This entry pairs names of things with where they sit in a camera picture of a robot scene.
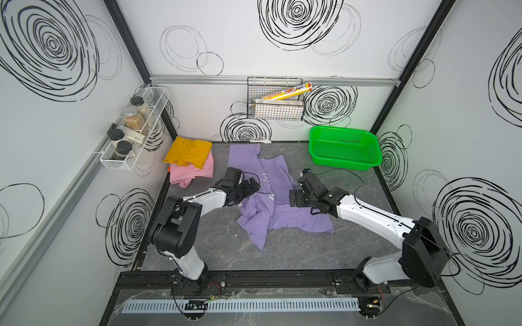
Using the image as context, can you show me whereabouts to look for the purple t-shirt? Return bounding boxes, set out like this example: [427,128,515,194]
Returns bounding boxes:
[228,143,334,250]

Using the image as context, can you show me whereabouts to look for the white slotted cable duct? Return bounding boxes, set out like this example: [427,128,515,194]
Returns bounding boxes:
[121,297,360,314]

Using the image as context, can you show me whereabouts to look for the yellow foil roll box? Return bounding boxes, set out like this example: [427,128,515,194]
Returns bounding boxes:
[262,83,313,101]

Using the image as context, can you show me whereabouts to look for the spice jar tan contents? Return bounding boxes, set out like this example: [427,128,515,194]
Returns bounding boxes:
[122,107,145,131]

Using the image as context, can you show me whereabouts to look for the folded pink t-shirt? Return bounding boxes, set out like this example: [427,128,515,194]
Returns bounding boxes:
[167,152,214,188]

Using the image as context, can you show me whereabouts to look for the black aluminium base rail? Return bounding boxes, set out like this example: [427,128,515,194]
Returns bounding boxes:
[117,267,441,295]

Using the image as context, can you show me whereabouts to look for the spice jar black lid near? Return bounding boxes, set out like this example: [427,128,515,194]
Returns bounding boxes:
[111,141,133,160]

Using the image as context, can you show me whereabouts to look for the folded yellow t-shirt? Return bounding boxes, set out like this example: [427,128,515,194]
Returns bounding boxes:
[163,137,212,169]

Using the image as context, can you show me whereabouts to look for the black wire wall basket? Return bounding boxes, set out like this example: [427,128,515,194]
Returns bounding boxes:
[247,77,305,121]

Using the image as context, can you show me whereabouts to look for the green plastic basket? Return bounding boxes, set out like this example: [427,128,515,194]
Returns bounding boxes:
[309,126,383,171]

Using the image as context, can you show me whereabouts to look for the spice jar black lid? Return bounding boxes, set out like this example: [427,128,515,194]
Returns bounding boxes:
[111,141,133,160]
[107,128,126,148]
[130,96,152,120]

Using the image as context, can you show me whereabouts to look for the grey box in wire basket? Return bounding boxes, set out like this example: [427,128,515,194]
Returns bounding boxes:
[250,99,305,121]

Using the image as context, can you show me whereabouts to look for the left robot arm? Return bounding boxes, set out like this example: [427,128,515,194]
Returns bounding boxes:
[148,167,260,294]

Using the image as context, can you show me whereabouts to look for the spice jar black lid middle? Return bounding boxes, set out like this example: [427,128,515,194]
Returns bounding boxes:
[107,128,126,148]

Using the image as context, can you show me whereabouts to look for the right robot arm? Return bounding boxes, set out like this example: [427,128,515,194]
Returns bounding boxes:
[289,169,451,293]

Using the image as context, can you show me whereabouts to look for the spice jar black lid far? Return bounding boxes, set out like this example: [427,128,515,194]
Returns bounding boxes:
[130,96,152,120]

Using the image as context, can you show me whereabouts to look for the white wire spice shelf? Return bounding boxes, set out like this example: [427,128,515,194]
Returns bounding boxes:
[99,86,169,177]

